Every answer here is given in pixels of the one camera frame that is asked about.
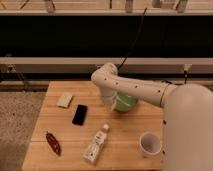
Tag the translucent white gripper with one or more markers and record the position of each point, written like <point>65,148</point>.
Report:
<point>108,97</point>

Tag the green ceramic bowl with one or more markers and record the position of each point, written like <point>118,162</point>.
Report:
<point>124,103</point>

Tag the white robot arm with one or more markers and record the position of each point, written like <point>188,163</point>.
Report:
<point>187,138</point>

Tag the black smartphone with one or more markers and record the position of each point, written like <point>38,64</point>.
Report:
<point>80,115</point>

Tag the white plastic bottle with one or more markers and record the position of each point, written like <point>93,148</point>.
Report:
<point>93,150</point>

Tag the white paper cup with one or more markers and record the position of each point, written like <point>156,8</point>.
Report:
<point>149,145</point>

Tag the wooden shelf top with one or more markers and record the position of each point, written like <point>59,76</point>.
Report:
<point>107,7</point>

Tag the grey metal rail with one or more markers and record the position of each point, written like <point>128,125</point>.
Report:
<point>89,64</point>

